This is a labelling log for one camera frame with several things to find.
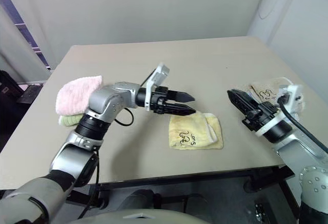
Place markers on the black table frame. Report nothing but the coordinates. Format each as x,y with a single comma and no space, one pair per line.
179,180

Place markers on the yellow cloth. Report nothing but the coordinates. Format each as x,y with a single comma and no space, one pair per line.
194,131

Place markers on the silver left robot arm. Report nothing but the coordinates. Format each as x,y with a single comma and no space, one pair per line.
112,101

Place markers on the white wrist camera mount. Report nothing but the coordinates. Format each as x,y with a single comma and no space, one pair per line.
156,80
294,98

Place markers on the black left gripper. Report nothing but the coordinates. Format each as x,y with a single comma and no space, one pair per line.
159,101

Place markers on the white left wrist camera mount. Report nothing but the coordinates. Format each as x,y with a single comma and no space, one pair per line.
156,80

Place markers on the pink folded towel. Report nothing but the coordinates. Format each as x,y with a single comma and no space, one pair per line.
74,93

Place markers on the white patterned cloth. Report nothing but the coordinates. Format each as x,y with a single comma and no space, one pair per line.
266,90

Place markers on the light green cloth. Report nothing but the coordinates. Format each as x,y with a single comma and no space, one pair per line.
69,120

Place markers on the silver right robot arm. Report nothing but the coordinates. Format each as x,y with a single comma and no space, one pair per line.
302,152

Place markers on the black floor device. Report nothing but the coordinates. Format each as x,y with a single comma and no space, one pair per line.
262,213

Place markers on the silver robot torso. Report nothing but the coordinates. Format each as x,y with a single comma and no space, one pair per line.
153,217

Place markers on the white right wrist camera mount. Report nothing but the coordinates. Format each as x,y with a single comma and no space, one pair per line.
294,98

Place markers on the window with blinds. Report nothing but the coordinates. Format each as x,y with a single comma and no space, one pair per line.
23,26

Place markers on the black case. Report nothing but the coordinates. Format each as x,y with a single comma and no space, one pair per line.
15,106

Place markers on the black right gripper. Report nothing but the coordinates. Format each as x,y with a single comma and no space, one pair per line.
262,113

